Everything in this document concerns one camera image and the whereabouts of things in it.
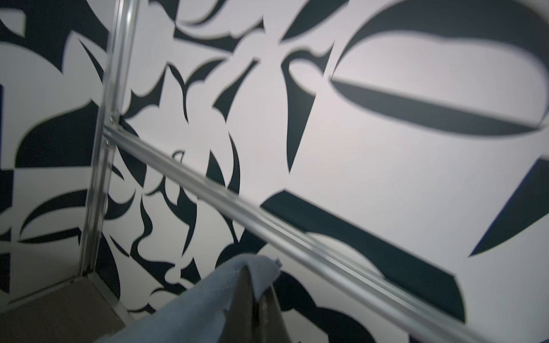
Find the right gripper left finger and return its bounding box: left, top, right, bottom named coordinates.
left=220, top=267, right=256, bottom=343

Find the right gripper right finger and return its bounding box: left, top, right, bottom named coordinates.
left=257, top=287, right=292, bottom=343

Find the grey t shirt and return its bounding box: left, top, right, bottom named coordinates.
left=98, top=254, right=280, bottom=342

